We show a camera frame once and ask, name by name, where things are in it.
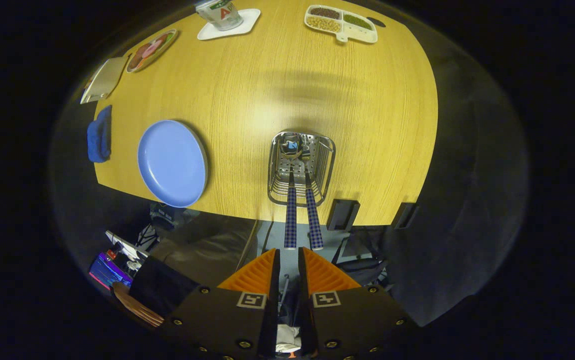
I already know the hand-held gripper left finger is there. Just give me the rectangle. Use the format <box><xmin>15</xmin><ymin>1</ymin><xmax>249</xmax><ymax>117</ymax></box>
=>
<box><xmin>160</xmin><ymin>248</ymin><xmax>281</xmax><ymax>360</ymax></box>

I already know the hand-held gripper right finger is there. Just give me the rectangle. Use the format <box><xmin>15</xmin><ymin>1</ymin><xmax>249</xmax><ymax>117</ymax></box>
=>
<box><xmin>297</xmin><ymin>246</ymin><xmax>418</xmax><ymax>360</ymax></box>

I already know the fork with checkered handle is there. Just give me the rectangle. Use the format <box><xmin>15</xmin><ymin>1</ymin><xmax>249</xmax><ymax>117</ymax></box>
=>
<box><xmin>303</xmin><ymin>142</ymin><xmax>324</xmax><ymax>251</ymax></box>

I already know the spoon with checkered handle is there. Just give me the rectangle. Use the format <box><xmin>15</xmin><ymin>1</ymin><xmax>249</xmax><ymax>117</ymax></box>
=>
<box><xmin>278</xmin><ymin>139</ymin><xmax>307</xmax><ymax>250</ymax></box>

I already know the person's trousered leg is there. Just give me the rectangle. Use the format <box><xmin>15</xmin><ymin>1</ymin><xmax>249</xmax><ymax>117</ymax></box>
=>
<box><xmin>150</xmin><ymin>212</ymin><xmax>259</xmax><ymax>288</ymax></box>

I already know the laptop with lit screen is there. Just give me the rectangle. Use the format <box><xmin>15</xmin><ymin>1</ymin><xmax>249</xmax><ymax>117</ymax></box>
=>
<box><xmin>89</xmin><ymin>230</ymin><xmax>150</xmax><ymax>291</ymax></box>

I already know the blue round plate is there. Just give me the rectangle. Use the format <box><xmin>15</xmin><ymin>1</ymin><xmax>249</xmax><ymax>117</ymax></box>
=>
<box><xmin>137</xmin><ymin>119</ymin><xmax>209</xmax><ymax>208</ymax></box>

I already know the blue folded towel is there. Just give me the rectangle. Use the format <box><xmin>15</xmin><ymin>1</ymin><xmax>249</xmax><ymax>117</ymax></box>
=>
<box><xmin>87</xmin><ymin>104</ymin><xmax>113</xmax><ymax>164</ymax></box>

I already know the white toaster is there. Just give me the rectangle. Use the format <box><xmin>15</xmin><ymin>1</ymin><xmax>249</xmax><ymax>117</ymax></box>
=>
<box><xmin>80</xmin><ymin>55</ymin><xmax>130</xmax><ymax>105</ymax></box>

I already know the grey plate of food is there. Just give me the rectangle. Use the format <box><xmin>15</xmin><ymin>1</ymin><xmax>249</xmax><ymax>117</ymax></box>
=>
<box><xmin>126</xmin><ymin>29</ymin><xmax>179</xmax><ymax>74</ymax></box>

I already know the white square coaster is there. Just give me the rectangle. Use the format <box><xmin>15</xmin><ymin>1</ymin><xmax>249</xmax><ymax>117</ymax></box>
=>
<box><xmin>197</xmin><ymin>8</ymin><xmax>262</xmax><ymax>41</ymax></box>

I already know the white divided tray of beans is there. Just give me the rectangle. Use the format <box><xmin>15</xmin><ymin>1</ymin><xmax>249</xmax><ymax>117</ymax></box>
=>
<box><xmin>304</xmin><ymin>4</ymin><xmax>378</xmax><ymax>44</ymax></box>

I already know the white bottle with green label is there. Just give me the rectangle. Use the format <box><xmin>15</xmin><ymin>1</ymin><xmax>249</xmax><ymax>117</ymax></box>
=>
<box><xmin>195</xmin><ymin>0</ymin><xmax>244</xmax><ymax>32</ymax></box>

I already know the black table bracket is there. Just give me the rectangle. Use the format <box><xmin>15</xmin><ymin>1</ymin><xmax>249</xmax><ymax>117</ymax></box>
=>
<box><xmin>392</xmin><ymin>202</ymin><xmax>420</xmax><ymax>230</ymax></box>
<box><xmin>326</xmin><ymin>199</ymin><xmax>361</xmax><ymax>232</ymax></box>

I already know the metal wire cutlery basket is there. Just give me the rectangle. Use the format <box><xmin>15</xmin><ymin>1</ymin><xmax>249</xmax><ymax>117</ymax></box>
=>
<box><xmin>267</xmin><ymin>130</ymin><xmax>336</xmax><ymax>208</ymax></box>

